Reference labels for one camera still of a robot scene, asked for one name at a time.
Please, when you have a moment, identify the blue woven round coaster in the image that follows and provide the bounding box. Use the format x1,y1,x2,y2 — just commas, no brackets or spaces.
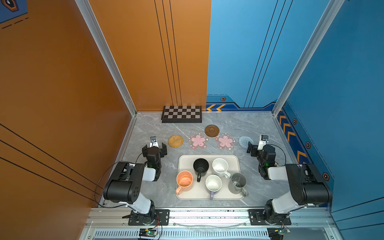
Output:
238,136,255,149

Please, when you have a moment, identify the pink flower coaster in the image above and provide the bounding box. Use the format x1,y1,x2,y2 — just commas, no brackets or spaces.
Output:
215,133,237,151
188,133,209,150

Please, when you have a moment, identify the brown wooden round coaster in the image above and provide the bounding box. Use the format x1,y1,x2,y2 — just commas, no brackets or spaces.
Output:
205,125,220,138

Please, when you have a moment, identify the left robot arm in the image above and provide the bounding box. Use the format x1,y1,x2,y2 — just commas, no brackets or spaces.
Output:
103,143,167,225

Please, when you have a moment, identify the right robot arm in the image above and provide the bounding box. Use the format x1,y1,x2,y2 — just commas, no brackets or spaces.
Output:
247,142,333,225

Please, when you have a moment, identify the woven rattan round coaster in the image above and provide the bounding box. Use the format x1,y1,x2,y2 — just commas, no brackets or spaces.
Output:
168,135,184,148

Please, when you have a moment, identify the orange pink mug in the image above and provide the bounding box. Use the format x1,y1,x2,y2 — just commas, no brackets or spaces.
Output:
176,171,194,196

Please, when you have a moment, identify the grey mug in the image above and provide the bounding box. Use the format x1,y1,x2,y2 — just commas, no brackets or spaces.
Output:
229,173,249,197

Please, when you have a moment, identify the black white chessboard box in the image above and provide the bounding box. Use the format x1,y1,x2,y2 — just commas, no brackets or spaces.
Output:
161,106,202,123

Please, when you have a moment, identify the black mug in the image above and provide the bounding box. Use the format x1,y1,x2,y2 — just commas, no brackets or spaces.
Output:
193,158,210,183

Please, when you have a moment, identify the beige plastic tray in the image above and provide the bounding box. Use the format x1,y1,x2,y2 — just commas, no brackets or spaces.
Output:
177,155,244,200

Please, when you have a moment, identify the left green circuit board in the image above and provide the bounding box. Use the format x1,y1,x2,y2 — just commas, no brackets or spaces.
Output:
139,228,158,238

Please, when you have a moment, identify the green circuit board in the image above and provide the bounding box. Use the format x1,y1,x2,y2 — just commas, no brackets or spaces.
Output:
267,229,291,240
139,228,158,238

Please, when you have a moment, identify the right green circuit board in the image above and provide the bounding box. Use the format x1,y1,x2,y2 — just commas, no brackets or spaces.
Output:
267,229,291,240

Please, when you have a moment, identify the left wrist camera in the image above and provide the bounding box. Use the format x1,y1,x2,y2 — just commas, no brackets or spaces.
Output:
150,136,159,148

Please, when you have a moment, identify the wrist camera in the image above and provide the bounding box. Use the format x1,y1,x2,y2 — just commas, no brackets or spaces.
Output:
150,136,159,148
258,135,269,151

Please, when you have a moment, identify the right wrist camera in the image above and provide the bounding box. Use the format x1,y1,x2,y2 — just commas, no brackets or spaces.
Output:
258,135,269,151

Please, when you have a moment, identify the white mug purple handle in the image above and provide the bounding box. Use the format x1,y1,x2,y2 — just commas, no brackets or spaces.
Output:
205,175,222,201

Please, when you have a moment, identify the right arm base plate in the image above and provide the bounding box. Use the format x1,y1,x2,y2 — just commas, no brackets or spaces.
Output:
248,209,292,226

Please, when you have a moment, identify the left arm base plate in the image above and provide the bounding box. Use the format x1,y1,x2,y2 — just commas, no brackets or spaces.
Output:
128,209,170,226

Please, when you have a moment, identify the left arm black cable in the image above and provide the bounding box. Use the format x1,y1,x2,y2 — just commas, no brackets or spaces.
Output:
93,151,148,209

